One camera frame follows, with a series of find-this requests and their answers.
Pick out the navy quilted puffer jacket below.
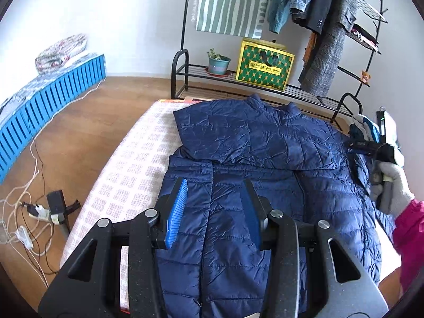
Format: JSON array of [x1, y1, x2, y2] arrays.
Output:
[[157, 95, 395, 317]]

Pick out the folded clothes on shelf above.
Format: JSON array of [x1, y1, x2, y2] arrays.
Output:
[[351, 24, 378, 51]]

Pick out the black metal clothes rack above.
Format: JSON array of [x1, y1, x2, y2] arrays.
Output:
[[170, 0, 369, 123]]

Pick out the right grey gloved hand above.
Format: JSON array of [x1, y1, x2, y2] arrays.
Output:
[[370, 162, 415, 218]]

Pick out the blue and white jacket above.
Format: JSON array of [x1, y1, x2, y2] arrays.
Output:
[[348, 114, 380, 143]]

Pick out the pink checked bed mattress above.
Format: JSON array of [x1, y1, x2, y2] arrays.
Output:
[[59, 98, 403, 310]]

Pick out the brown teddy bear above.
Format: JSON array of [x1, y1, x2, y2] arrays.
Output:
[[361, 70, 371, 85]]

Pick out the grey plaid long coat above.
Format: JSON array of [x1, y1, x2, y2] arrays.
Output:
[[299, 0, 357, 98]]

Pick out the yellow green patterned bag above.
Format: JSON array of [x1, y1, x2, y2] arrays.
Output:
[[235, 37, 295, 92]]

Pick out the small potted plant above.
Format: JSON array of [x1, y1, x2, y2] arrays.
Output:
[[207, 48, 231, 76]]

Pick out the black hanging jacket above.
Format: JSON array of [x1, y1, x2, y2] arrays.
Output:
[[292, 0, 331, 34]]

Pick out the blue slatted crate row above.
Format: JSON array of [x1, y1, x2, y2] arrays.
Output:
[[1, 54, 106, 179]]

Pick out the teal denim shirt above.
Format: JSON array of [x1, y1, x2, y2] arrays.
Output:
[[268, 0, 291, 34]]

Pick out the green striped white towel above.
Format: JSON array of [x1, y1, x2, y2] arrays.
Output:
[[195, 0, 269, 39]]

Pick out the floral folded quilt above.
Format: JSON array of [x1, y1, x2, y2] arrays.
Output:
[[34, 34, 88, 75]]

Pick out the white power strip cables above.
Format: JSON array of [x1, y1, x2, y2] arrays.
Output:
[[0, 79, 107, 289]]

